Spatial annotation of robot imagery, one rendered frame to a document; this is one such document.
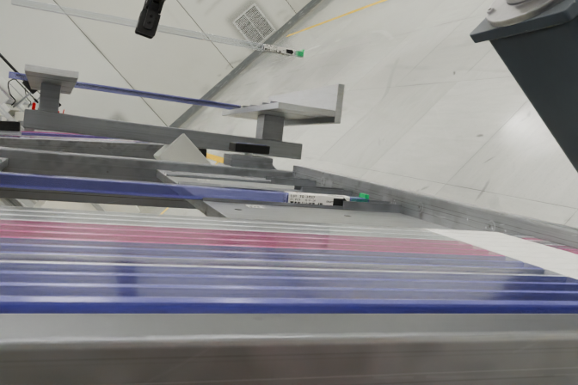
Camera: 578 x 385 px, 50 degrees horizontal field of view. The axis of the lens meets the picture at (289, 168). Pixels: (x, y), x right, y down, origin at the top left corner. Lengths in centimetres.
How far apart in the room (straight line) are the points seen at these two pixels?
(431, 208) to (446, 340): 37
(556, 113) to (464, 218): 52
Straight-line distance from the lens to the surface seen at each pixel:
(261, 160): 86
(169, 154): 107
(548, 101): 100
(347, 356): 17
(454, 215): 52
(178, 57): 837
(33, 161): 82
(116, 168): 83
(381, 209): 58
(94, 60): 826
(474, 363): 19
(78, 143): 159
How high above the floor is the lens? 98
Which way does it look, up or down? 16 degrees down
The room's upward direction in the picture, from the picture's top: 40 degrees counter-clockwise
